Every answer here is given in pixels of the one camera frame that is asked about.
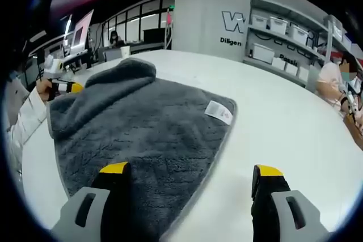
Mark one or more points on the grey fluffy towel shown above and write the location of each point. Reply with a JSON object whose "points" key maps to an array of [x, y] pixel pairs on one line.
{"points": [[141, 117]]}

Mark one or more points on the open laptop with pink screen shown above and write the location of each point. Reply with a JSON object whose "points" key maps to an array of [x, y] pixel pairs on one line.
{"points": [[80, 32]]}

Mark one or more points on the person's left hand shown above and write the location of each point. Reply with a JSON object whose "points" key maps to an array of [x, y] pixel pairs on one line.
{"points": [[44, 90]]}

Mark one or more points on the person's head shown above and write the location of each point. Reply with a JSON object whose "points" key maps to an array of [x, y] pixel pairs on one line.
{"points": [[17, 63]]}

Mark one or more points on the grey reception counter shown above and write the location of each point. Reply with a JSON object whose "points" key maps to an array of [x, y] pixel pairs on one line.
{"points": [[112, 53]]}

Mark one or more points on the white paper cup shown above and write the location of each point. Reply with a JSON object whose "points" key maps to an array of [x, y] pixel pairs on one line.
{"points": [[125, 52]]}

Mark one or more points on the black monitor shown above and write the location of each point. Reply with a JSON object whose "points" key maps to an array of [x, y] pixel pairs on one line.
{"points": [[153, 35]]}

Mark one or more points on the brown wooden tray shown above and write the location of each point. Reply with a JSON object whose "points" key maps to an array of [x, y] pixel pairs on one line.
{"points": [[354, 131]]}

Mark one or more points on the pink hanging cloth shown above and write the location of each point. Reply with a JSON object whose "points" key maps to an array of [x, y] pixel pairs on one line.
{"points": [[169, 18]]}

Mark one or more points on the small white box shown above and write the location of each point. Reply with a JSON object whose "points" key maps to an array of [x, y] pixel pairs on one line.
{"points": [[279, 63], [303, 73], [291, 68]]}

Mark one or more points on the large white storage box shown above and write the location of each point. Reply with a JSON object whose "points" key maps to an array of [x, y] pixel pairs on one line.
{"points": [[263, 52]]}

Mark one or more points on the grey metal shelving rack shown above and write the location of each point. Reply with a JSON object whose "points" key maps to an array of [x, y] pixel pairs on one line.
{"points": [[343, 40], [283, 38]]}

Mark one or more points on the white lidded storage bin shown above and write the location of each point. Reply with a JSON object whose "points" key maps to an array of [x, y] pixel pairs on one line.
{"points": [[278, 25], [298, 34], [259, 22]]}

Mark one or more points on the clear storage bin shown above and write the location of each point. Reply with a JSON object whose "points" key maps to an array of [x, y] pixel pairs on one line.
{"points": [[334, 26]]}

